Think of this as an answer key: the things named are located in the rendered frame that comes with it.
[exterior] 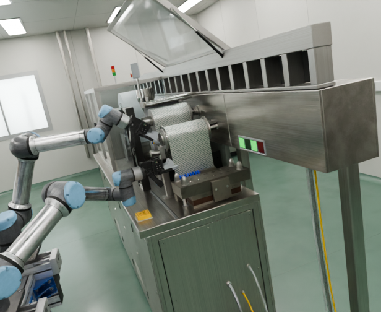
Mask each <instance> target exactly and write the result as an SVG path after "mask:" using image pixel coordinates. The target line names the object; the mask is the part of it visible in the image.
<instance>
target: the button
mask: <svg viewBox="0 0 381 312"><path fill-rule="evenodd" d="M135 217H136V218H137V220H138V221H140V220H144V219H147V218H150V217H152V216H151V213H150V212H149V211H148V210H144V211H141V212H138V213H135Z"/></svg>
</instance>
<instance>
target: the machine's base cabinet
mask: <svg viewBox="0 0 381 312"><path fill-rule="evenodd" d="M108 205H109V206H108V207H109V210H110V212H111V216H112V219H113V222H114V224H115V226H116V228H117V231H118V233H119V236H120V237H121V240H122V243H123V245H124V247H125V249H126V252H127V254H128V256H129V259H130V260H131V263H132V266H133V268H134V270H135V273H136V275H137V277H138V280H139V282H140V284H141V286H142V289H143V291H144V294H145V296H146V298H147V300H148V303H149V305H150V307H151V309H152V312H239V308H238V306H237V303H236V300H235V298H234V296H233V294H232V291H231V290H230V288H229V287H228V286H227V285H226V283H227V282H228V281H230V282H231V283H232V287H233V288H234V291H235V292H236V295H237V297H238V300H239V302H240V304H241V308H242V311H243V312H252V311H251V309H250V306H249V304H248V302H247V300H246V298H245V297H244V295H242V294H241V291H242V290H243V291H245V295H246V297H247V299H248V301H249V303H250V305H251V307H252V309H253V311H254V312H266V311H265V307H264V304H263V301H262V297H261V294H260V292H259V288H258V286H257V283H256V281H255V279H254V276H253V274H252V272H251V271H250V269H248V268H247V264H250V265H251V268H252V270H253V271H254V274H255V276H256V278H257V280H258V283H259V285H260V288H261V291H262V294H263V297H264V300H265V304H266V306H267V310H268V312H276V307H275V299H274V294H273V286H272V278H271V273H270V265H269V260H268V252H267V244H266V239H265V230H264V225H263V218H262V210H261V205H260V201H256V202H253V203H250V204H247V205H244V206H241V207H238V208H235V209H231V210H228V211H226V212H222V213H220V214H216V215H213V216H211V217H207V218H205V219H202V220H198V221H195V222H192V223H188V224H186V225H183V226H180V227H177V228H174V229H171V230H168V231H165V232H161V233H158V234H156V235H152V236H149V237H146V238H143V239H140V237H139V235H138V234H137V232H136V230H135V228H134V226H133V225H132V223H131V221H130V220H129V218H128V216H127V214H126V213H125V211H124V209H123V208H122V205H121V204H120V202H119V201H108Z"/></svg>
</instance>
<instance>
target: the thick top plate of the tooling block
mask: <svg viewBox="0 0 381 312"><path fill-rule="evenodd" d="M242 167H243V169H242V170H237V167H236V163H235V166H233V167H229V165H227V166H224V167H220V168H217V169H216V170H213V171H210V172H207V173H203V174H200V173H199V174H196V175H192V176H188V177H186V178H187V181H188V185H187V186H182V183H181V181H182V180H181V179H180V180H181V181H180V182H176V183H175V182H174V181H171V185H172V189H173V192H174V193H175V194H176V195H178V196H179V197H180V198H181V199H185V198H188V197H192V196H196V195H198V194H202V193H206V192H209V191H211V190H212V188H211V184H210V182H211V181H214V180H218V179H220V178H224V177H229V182H230V185H231V184H234V183H238V182H241V181H245V180H249V179H251V178H250V170H249V168H247V167H244V166H242Z"/></svg>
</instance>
